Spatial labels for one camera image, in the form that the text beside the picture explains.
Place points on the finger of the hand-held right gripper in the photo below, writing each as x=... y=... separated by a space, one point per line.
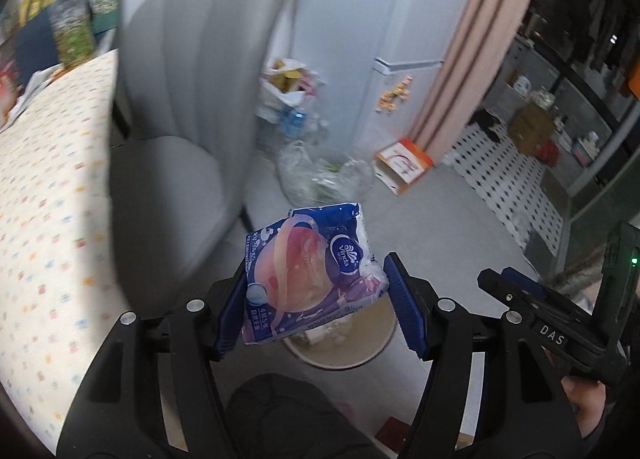
x=500 y=289
x=530 y=285

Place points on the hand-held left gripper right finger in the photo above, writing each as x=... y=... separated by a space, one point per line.
x=404 y=311

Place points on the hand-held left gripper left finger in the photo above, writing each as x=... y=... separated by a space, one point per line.
x=231 y=311

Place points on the white round waste bin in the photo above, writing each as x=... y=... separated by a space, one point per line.
x=345 y=354

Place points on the purple tissue packet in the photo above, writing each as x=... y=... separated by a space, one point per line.
x=305 y=274

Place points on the person's right hand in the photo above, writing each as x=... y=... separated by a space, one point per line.
x=587 y=401

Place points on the person's leg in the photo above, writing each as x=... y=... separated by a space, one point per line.
x=285 y=419

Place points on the red bag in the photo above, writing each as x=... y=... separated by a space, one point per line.
x=547 y=155

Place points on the orange and white cardboard box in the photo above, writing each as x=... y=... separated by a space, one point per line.
x=402 y=164

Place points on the brown cardboard box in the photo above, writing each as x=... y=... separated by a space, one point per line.
x=530 y=129

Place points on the clear plastic bag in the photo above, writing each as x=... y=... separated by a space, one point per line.
x=310 y=174

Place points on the black shoes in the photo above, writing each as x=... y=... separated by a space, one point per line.
x=487 y=121

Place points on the cluttered storage shelf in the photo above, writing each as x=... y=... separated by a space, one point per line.
x=575 y=104

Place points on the blue label plastic bottles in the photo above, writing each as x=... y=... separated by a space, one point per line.
x=294 y=120

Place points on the floral tablecloth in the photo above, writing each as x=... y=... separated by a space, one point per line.
x=45 y=214

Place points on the golden fridge decoration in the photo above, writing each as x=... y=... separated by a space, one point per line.
x=395 y=95

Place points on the grey upholstered chair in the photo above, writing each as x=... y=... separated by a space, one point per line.
x=190 y=89

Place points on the white plastic bag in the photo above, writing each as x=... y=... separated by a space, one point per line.
x=287 y=89

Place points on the pink curtain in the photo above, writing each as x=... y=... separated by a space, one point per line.
x=480 y=39

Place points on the white refrigerator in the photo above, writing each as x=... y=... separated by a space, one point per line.
x=430 y=14

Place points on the white paper sheet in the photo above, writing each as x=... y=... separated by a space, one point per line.
x=35 y=89

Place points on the green patterned bag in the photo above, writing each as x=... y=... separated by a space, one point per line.
x=72 y=34

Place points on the navy lunch bag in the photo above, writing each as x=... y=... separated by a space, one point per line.
x=35 y=44

